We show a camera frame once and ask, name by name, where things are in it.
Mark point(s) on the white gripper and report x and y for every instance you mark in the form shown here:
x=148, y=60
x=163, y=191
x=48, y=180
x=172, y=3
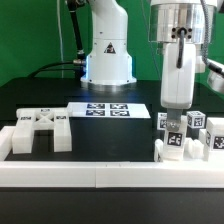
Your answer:
x=177, y=83

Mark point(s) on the white chair seat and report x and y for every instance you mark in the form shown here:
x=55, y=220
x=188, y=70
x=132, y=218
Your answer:
x=191, y=150

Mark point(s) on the white chair back frame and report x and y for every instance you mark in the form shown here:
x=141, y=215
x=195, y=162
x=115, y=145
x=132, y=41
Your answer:
x=30, y=120

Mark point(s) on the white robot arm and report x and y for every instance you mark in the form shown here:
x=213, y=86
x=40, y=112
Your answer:
x=182, y=27

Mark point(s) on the white tagged cube left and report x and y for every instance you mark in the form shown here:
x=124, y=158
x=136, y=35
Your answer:
x=161, y=121

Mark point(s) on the white tagged cube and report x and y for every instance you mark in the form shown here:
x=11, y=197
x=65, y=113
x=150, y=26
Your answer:
x=161, y=121
x=196, y=119

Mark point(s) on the white tagged cube right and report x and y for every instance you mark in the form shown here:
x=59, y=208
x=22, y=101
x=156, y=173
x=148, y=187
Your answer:
x=196, y=119

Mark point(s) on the white U-shaped barrier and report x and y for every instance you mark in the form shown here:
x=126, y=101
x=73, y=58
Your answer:
x=105, y=175

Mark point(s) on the white marker sheet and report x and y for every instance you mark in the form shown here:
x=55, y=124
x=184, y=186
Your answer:
x=108, y=110

